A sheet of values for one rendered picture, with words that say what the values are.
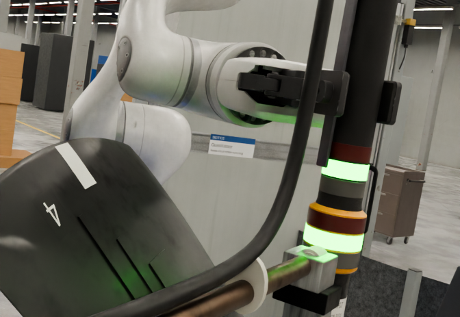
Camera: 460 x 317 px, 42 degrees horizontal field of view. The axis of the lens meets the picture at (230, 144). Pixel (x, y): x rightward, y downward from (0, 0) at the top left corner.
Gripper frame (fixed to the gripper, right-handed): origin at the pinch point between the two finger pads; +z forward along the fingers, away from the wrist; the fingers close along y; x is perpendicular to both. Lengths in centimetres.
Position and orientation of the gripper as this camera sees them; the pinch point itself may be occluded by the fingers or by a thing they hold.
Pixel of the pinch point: (353, 97)
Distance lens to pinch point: 45.0
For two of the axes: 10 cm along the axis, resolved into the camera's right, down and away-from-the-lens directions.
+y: -9.0, -1.0, -4.3
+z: 4.1, 1.4, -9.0
